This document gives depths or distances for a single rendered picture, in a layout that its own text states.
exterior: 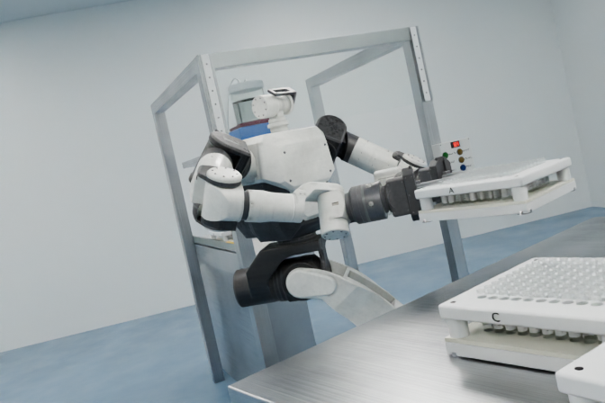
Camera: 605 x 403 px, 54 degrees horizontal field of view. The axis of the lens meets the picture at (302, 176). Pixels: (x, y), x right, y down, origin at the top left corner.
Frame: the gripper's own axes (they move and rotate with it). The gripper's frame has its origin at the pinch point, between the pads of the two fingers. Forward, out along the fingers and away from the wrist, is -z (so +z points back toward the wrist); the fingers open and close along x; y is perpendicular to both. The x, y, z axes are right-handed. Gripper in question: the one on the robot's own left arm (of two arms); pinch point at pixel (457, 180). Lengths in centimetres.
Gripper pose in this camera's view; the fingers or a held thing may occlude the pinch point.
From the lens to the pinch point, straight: 146.9
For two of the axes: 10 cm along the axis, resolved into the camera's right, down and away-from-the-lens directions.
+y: -7.8, 1.9, -6.0
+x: 2.3, 9.7, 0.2
